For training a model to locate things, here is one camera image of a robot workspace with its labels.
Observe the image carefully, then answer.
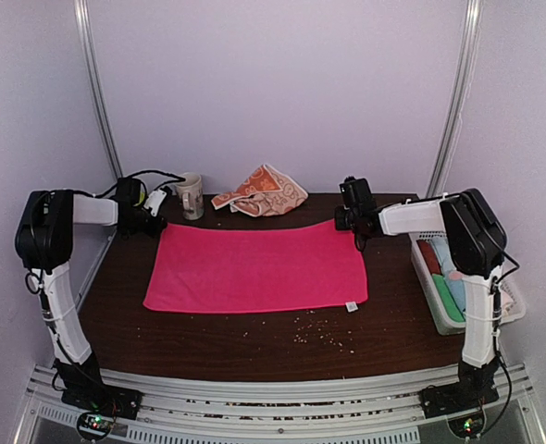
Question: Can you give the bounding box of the pink microfiber towel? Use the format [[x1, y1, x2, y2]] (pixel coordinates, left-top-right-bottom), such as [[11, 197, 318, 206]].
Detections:
[[143, 221, 368, 315]]

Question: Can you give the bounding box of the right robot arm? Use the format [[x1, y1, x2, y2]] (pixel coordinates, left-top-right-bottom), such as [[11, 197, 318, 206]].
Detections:
[[334, 177, 507, 417]]

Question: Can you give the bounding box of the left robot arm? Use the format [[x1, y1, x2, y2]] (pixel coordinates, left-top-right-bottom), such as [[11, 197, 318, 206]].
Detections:
[[15, 177, 170, 416]]

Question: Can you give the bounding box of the beige ceramic mug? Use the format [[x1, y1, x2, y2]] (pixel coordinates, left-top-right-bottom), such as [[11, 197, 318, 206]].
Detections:
[[175, 172, 205, 221]]

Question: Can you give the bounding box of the red rolled towel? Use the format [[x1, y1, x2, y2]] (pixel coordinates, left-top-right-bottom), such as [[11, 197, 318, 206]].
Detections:
[[416, 240, 441, 275]]

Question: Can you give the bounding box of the light blue rolled towel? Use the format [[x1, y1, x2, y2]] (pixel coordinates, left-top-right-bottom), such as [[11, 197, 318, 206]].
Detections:
[[429, 237, 462, 280]]

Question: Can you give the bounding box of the orange patterned towel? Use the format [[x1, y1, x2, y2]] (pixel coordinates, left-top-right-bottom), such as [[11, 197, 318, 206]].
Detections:
[[211, 164, 308, 217]]

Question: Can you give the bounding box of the blue cartoon rolled towel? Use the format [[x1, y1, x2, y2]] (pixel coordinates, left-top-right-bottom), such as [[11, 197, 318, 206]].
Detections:
[[444, 270, 466, 315]]

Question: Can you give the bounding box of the green rolled towel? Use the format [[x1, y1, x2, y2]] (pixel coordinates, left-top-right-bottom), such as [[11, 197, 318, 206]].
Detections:
[[431, 274, 465, 322]]

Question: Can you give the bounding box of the white plastic basket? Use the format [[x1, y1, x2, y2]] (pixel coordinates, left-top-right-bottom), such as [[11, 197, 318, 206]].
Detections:
[[410, 231, 527, 336]]

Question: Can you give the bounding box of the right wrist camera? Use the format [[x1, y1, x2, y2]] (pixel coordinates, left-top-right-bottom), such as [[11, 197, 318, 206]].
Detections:
[[339, 176, 377, 212]]

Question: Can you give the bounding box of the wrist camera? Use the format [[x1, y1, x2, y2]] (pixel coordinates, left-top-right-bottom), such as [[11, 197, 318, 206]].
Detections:
[[143, 186, 172, 217], [339, 176, 377, 212]]

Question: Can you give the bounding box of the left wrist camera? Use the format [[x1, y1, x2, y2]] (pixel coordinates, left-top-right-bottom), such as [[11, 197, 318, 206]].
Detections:
[[143, 186, 172, 217]]

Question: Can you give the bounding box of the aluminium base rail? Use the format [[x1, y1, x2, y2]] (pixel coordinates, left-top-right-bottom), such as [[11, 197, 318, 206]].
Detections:
[[9, 364, 546, 443]]

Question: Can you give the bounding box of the right aluminium frame post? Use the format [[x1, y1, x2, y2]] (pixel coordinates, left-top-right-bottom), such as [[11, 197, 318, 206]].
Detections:
[[425, 0, 483, 198]]

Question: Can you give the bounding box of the aluminium frame post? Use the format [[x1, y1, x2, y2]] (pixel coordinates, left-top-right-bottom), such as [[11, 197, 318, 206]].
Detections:
[[425, 0, 483, 198], [73, 0, 123, 179]]

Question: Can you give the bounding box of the left aluminium frame post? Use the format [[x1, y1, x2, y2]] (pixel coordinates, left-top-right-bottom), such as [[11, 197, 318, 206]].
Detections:
[[73, 0, 123, 179]]

